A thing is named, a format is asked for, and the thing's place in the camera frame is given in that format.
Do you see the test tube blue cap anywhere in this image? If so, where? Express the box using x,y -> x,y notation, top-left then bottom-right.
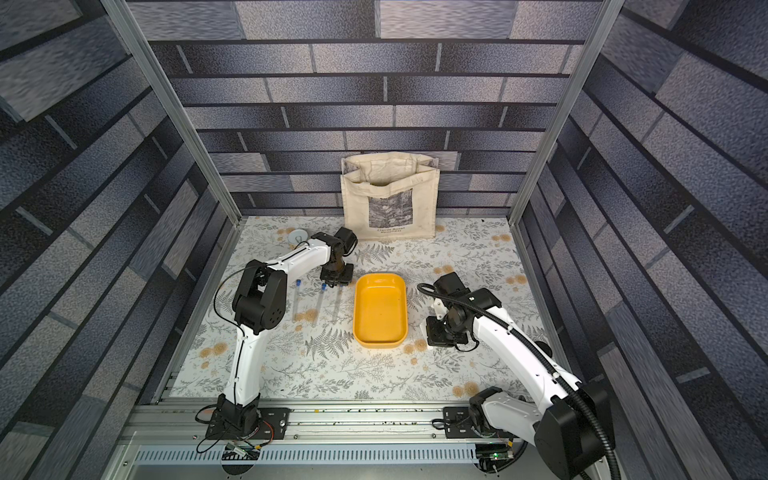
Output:
292,279 -> 302,322
313,283 -> 328,326
332,285 -> 345,324

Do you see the yellow plastic tray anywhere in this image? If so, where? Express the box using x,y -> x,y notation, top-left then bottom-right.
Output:
353,273 -> 408,349

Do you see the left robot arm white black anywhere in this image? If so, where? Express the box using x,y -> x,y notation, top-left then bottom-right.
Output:
205,227 -> 357,440

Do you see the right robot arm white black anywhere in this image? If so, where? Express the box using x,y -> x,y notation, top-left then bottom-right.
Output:
417,273 -> 622,479

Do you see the beige canvas tote bag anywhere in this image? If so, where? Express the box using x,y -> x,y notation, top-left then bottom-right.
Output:
340,152 -> 440,241

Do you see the right controller board green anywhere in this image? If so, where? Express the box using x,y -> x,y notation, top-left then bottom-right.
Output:
474,441 -> 516,474

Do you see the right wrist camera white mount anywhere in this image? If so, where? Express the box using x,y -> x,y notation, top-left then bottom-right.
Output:
431,298 -> 448,321

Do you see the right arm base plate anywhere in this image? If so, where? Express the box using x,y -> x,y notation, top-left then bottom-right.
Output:
431,406 -> 516,439

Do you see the black corrugated cable conduit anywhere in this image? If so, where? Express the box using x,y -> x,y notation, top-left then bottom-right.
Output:
416,283 -> 622,480

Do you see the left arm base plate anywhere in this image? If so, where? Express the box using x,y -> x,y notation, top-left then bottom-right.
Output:
205,408 -> 290,442

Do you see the left controller board with wires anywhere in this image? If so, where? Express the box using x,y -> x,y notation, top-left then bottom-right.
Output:
220,420 -> 275,477

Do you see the aluminium mounting rail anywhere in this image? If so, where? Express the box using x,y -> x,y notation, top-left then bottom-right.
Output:
101,400 -> 625,480

